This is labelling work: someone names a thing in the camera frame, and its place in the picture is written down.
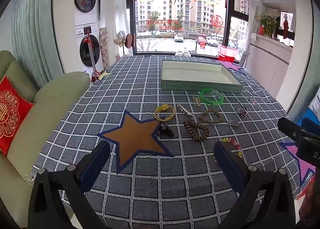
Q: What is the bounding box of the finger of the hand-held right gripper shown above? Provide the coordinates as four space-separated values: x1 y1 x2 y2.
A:
277 116 320 144

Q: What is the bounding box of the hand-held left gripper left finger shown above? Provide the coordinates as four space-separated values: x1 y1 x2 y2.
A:
27 140 111 229

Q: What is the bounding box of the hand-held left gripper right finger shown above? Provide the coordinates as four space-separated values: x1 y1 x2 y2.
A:
213 141 297 229

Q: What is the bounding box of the pink yellow beaded bracelet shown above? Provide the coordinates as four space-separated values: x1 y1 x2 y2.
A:
213 138 244 162

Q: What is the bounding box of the brown spiral hair tie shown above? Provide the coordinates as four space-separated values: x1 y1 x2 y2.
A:
183 120 210 141

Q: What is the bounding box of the silver heart charm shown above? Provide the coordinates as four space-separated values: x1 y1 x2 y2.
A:
236 106 250 119

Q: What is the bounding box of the black hair clip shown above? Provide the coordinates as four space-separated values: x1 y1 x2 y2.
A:
157 122 175 137

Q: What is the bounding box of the yellow hair tie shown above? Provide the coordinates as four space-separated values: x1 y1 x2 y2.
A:
154 104 175 121

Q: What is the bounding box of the green white jewelry tray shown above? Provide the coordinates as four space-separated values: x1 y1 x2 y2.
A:
161 60 242 94

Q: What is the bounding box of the person's right forearm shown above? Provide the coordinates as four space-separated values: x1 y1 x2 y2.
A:
296 176 320 229

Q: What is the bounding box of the blue white bag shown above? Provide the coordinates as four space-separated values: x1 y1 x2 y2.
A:
300 89 320 134

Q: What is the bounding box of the green plastic bangle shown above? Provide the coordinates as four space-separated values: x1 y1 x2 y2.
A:
200 89 224 107

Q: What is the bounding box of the silver barrette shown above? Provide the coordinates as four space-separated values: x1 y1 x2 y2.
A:
176 104 195 119

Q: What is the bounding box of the white cabinet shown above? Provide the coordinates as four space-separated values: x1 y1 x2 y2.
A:
244 33 293 97

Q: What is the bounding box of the beige sofa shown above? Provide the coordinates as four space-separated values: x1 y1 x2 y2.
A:
0 50 91 229

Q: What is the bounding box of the checked blue-grey tablecloth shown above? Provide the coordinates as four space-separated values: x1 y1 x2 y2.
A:
32 54 317 229

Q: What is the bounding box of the red mop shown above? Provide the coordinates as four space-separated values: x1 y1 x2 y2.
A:
84 30 102 82

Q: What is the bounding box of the red embroidered cushion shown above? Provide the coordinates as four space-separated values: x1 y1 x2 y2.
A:
0 76 35 157

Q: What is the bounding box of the red plastic bucket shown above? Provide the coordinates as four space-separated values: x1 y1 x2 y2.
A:
217 54 237 63

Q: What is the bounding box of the pink plastic basin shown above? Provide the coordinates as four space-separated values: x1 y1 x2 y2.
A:
218 45 240 58

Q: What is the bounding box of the potted green plant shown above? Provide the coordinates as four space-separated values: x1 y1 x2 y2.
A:
256 13 282 37

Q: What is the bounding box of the checked patterned board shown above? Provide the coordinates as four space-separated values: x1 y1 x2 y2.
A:
99 27 108 70

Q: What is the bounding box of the white washing machine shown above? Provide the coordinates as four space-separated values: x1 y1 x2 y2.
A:
75 25 104 73

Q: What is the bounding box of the grey-green curtain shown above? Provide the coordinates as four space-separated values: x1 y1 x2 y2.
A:
10 0 66 90

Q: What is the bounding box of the white tumble dryer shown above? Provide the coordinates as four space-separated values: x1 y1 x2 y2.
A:
74 0 99 27

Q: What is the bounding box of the large window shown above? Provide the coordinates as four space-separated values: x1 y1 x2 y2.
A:
126 0 250 61

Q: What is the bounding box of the braided rope bracelet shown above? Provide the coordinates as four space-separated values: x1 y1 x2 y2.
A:
199 109 223 124

